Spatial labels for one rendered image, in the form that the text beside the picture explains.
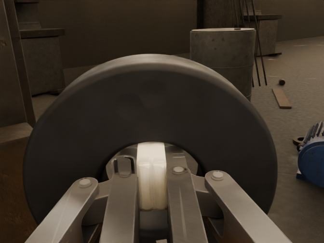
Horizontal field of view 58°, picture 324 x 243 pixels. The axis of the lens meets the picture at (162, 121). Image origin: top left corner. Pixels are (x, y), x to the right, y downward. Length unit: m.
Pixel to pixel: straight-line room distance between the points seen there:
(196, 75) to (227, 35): 2.38
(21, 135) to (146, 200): 0.26
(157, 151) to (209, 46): 2.41
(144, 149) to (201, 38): 2.44
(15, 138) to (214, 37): 2.25
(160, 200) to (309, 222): 1.60
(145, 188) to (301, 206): 1.70
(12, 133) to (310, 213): 1.60
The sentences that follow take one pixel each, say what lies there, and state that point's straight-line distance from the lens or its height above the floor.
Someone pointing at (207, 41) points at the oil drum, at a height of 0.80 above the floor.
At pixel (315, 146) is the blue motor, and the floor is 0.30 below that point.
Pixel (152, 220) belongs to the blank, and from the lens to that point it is 0.21.
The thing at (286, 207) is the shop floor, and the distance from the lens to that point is 1.81.
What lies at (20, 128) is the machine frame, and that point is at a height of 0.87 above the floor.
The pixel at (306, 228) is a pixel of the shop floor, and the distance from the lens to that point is 1.69.
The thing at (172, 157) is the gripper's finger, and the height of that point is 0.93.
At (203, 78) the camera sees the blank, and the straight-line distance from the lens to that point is 0.15.
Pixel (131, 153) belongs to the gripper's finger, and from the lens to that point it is 0.17.
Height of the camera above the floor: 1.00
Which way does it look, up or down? 20 degrees down
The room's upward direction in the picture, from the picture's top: 2 degrees counter-clockwise
